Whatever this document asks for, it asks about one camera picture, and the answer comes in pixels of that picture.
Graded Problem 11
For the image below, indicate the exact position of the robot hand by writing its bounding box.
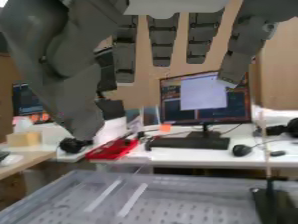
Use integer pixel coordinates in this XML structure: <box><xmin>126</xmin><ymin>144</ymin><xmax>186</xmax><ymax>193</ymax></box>
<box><xmin>0</xmin><ymin>0</ymin><xmax>298</xmax><ymax>141</ymax></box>

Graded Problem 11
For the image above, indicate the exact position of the computer monitor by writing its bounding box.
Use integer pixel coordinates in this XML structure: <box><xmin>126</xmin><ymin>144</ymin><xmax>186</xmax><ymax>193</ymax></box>
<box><xmin>158</xmin><ymin>69</ymin><xmax>254</xmax><ymax>138</ymax></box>
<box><xmin>11</xmin><ymin>82</ymin><xmax>53</xmax><ymax>117</ymax></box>

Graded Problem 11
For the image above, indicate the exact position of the small wooden box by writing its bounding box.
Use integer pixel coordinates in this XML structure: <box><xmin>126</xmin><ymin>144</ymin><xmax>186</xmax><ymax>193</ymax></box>
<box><xmin>5</xmin><ymin>130</ymin><xmax>44</xmax><ymax>148</ymax></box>

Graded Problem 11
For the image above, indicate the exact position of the white desk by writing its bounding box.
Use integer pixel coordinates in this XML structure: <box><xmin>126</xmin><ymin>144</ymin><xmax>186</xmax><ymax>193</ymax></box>
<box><xmin>91</xmin><ymin>123</ymin><xmax>298</xmax><ymax>170</ymax></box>
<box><xmin>41</xmin><ymin>116</ymin><xmax>130</xmax><ymax>164</ymax></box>

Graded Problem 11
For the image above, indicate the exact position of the red tray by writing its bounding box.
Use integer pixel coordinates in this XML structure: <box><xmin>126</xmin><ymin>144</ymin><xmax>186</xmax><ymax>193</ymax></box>
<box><xmin>84</xmin><ymin>137</ymin><xmax>140</xmax><ymax>161</ymax></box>

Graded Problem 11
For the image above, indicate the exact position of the wooden desk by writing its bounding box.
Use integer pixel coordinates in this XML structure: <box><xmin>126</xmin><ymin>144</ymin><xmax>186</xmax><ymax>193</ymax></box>
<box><xmin>0</xmin><ymin>149</ymin><xmax>59</xmax><ymax>183</ymax></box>

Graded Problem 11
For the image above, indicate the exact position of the black keyboard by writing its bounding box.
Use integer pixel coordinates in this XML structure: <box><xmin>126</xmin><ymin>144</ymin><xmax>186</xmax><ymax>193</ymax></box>
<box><xmin>146</xmin><ymin>135</ymin><xmax>233</xmax><ymax>151</ymax></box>

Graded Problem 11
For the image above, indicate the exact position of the clear box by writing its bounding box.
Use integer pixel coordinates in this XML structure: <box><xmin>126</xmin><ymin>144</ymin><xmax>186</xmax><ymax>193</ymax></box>
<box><xmin>0</xmin><ymin>106</ymin><xmax>298</xmax><ymax>224</ymax></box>

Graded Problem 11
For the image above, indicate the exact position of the black mouse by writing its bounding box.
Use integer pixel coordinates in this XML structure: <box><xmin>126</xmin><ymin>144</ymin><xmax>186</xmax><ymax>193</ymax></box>
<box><xmin>232</xmin><ymin>143</ymin><xmax>254</xmax><ymax>158</ymax></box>

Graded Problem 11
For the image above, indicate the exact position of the cardboard box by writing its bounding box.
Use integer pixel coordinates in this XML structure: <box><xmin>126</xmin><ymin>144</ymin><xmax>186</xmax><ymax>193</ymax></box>
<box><xmin>258</xmin><ymin>18</ymin><xmax>298</xmax><ymax>112</ymax></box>

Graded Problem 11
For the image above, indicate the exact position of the thin stick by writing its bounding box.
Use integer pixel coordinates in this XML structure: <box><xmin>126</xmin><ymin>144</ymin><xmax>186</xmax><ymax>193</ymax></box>
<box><xmin>262</xmin><ymin>109</ymin><xmax>277</xmax><ymax>201</ymax></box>

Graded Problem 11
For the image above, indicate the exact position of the black plate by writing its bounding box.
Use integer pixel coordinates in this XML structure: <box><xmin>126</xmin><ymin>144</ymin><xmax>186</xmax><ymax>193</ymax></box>
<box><xmin>249</xmin><ymin>185</ymin><xmax>298</xmax><ymax>224</ymax></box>

